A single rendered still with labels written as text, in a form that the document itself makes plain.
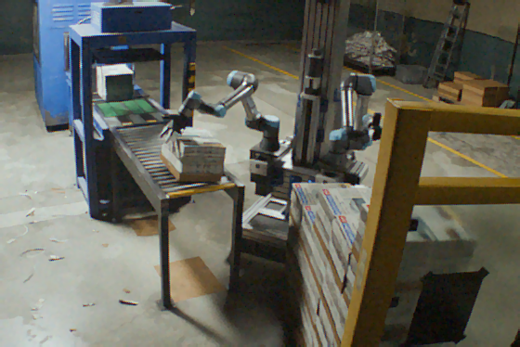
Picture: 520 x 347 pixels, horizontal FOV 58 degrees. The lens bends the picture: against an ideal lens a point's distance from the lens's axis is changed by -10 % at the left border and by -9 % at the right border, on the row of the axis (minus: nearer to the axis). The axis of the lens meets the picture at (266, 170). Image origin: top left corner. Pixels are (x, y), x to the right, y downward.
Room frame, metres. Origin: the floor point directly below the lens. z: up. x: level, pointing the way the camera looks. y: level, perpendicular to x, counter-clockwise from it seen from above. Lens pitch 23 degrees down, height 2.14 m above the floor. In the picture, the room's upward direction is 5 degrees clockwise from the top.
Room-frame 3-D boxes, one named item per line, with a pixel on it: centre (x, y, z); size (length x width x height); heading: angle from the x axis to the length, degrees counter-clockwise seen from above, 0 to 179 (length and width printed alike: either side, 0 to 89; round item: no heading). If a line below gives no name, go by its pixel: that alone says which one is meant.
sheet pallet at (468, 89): (8.52, -3.58, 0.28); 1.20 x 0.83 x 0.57; 31
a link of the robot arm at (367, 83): (3.31, -0.60, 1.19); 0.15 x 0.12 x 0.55; 94
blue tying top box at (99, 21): (4.15, 1.23, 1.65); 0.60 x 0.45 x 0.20; 121
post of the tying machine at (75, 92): (4.18, 1.76, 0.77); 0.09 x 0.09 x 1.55; 31
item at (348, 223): (1.93, -0.53, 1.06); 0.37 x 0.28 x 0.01; 98
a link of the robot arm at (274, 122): (3.49, 0.00, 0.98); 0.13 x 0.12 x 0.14; 57
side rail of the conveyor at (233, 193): (3.41, 0.49, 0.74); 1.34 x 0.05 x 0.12; 31
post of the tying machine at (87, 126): (3.67, 1.45, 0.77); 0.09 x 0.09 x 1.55; 31
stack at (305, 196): (2.35, -0.45, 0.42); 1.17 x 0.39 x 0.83; 10
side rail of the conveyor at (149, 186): (3.15, 0.92, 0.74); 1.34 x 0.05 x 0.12; 31
